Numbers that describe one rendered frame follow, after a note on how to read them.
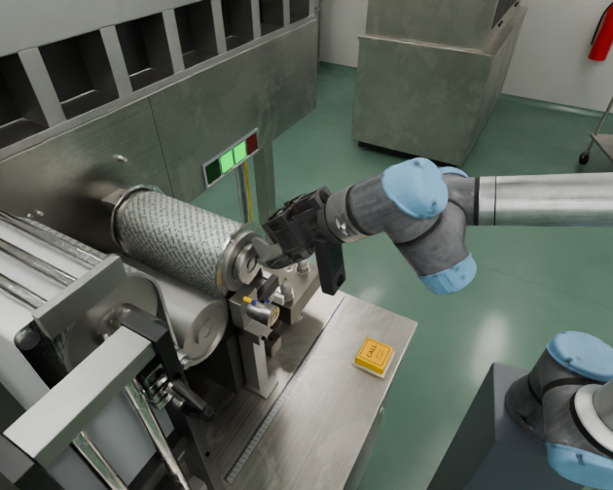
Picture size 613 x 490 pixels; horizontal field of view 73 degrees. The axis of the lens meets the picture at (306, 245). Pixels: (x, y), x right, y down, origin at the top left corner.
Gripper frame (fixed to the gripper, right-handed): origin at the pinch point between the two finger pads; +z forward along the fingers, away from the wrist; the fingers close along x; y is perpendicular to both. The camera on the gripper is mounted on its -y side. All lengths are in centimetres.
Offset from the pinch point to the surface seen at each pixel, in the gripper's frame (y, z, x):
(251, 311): -5.9, 4.2, 6.8
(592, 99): -137, 8, -448
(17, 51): 49, 8, 8
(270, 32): 40, 16, -61
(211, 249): 7.6, 2.6, 6.2
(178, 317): 2.2, 6.9, 16.7
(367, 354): -36.8, 7.7, -12.6
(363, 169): -50, 136, -237
